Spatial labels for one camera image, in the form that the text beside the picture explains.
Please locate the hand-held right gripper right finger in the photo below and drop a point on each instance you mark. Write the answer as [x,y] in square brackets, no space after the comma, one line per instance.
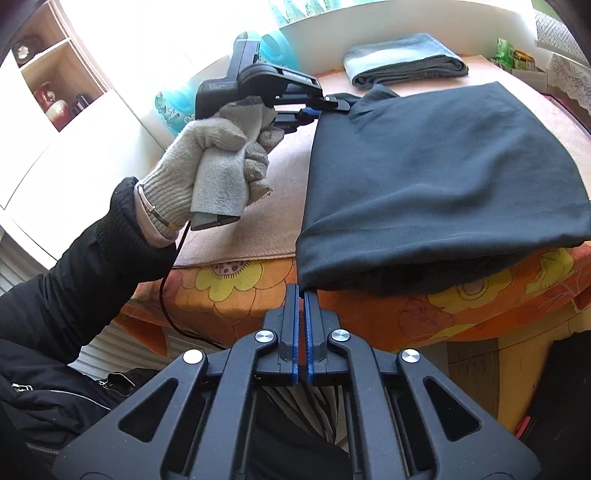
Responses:
[308,350]

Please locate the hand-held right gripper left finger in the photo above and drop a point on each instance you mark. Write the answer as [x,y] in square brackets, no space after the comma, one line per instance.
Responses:
[296,350]

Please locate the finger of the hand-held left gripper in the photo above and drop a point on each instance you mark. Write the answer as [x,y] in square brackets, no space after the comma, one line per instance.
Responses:
[295,117]
[334,102]

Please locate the black pants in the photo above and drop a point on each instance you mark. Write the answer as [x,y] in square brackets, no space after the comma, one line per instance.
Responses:
[438,175]

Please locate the person's left forearm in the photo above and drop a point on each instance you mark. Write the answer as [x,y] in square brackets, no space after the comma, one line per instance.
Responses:
[83,277]

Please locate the person's left hand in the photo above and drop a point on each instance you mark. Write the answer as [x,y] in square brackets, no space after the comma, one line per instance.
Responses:
[207,152]

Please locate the blue detergent bottle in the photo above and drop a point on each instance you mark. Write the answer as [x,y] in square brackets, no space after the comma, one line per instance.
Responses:
[277,48]
[173,108]

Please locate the striped garment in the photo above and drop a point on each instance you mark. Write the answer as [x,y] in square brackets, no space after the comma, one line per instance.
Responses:
[304,415]

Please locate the folded grey-blue cloth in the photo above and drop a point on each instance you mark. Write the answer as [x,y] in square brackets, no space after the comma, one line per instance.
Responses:
[401,57]

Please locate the blue bottles on windowsill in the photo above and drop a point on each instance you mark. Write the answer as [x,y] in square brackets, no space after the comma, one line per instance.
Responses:
[295,9]

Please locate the beige table mat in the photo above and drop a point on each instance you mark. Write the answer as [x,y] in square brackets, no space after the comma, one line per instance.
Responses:
[277,207]

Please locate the green packet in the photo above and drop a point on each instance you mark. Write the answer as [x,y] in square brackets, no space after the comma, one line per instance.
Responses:
[504,53]

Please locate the white cabinet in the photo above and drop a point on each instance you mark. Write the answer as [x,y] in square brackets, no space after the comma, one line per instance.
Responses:
[92,147]

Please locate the glass jar gold lid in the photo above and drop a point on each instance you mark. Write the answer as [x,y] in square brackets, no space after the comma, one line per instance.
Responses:
[524,60]

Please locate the red ceramic jar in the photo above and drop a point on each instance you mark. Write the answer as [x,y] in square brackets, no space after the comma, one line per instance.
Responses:
[53,106]

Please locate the wooden shelf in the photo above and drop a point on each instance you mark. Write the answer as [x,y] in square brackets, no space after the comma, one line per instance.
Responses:
[46,64]

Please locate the white lace cloth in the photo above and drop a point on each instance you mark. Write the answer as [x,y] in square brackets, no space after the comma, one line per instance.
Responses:
[568,69]

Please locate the person's black jacket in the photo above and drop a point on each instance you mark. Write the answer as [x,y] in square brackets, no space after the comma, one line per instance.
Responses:
[55,406]

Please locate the black bag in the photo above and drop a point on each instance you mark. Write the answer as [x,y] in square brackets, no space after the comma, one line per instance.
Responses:
[563,392]

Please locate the wooden table frame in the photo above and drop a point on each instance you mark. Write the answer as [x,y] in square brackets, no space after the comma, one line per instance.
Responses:
[508,378]

